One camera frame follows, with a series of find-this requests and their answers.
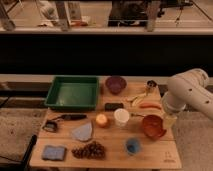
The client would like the yellow banana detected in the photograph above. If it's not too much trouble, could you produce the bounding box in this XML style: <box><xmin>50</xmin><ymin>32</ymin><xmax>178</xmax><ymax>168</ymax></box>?
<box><xmin>126</xmin><ymin>93</ymin><xmax>146</xmax><ymax>107</ymax></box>

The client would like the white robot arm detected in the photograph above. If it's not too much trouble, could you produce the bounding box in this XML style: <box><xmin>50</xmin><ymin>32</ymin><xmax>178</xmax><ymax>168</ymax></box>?
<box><xmin>161</xmin><ymin>68</ymin><xmax>213</xmax><ymax>129</ymax></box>

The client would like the small metal cup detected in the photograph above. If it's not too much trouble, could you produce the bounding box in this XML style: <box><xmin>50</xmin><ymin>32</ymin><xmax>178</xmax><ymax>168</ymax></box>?
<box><xmin>146</xmin><ymin>80</ymin><xmax>157</xmax><ymax>92</ymax></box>

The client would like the blue plastic cup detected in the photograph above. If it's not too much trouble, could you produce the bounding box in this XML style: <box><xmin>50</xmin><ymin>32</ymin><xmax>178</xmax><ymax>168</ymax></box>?
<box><xmin>125</xmin><ymin>138</ymin><xmax>141</xmax><ymax>155</ymax></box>

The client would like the white plastic cup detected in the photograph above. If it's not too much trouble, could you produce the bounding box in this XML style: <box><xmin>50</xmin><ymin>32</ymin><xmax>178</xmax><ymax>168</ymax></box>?
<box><xmin>114</xmin><ymin>108</ymin><xmax>130</xmax><ymax>127</ymax></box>

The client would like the red-brown bowl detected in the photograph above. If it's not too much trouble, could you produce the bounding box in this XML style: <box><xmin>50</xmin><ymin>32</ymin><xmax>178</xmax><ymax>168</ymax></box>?
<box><xmin>141</xmin><ymin>115</ymin><xmax>166</xmax><ymax>140</ymax></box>

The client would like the metal spoon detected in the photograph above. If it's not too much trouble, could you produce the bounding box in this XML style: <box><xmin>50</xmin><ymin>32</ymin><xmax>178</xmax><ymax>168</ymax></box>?
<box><xmin>130</xmin><ymin>113</ymin><xmax>145</xmax><ymax>118</ymax></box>

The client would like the black rectangular block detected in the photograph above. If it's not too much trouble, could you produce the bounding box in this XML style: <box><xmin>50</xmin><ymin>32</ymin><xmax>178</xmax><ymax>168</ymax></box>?
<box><xmin>104</xmin><ymin>103</ymin><xmax>124</xmax><ymax>111</ymax></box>

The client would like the purple bowl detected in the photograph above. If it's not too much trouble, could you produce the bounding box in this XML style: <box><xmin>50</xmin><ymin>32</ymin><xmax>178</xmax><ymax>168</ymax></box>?
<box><xmin>105</xmin><ymin>76</ymin><xmax>127</xmax><ymax>95</ymax></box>

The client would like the orange round fruit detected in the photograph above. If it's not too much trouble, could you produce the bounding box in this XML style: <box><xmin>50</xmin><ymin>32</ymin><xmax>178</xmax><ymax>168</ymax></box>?
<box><xmin>95</xmin><ymin>114</ymin><xmax>109</xmax><ymax>128</ymax></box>

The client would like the bunch of dark grapes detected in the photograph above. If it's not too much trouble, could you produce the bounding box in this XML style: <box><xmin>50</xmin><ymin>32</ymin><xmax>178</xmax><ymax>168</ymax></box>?
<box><xmin>71</xmin><ymin>141</ymin><xmax>106</xmax><ymax>159</ymax></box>

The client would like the light blue cloth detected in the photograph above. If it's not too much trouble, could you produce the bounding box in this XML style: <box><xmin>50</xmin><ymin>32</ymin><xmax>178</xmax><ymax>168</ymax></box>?
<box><xmin>71</xmin><ymin>122</ymin><xmax>93</xmax><ymax>142</ymax></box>

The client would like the green plastic tray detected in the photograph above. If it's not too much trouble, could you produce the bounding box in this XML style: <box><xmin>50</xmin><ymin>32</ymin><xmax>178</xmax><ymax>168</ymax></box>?
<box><xmin>45</xmin><ymin>76</ymin><xmax>99</xmax><ymax>111</ymax></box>

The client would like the blue sponge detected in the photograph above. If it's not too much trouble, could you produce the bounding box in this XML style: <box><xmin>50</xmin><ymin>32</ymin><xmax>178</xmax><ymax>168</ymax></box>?
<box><xmin>41</xmin><ymin>145</ymin><xmax>66</xmax><ymax>161</ymax></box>

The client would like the black handled knife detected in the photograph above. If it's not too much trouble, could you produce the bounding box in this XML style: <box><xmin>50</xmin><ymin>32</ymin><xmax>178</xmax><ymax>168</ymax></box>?
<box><xmin>52</xmin><ymin>114</ymin><xmax>87</xmax><ymax>121</ymax></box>

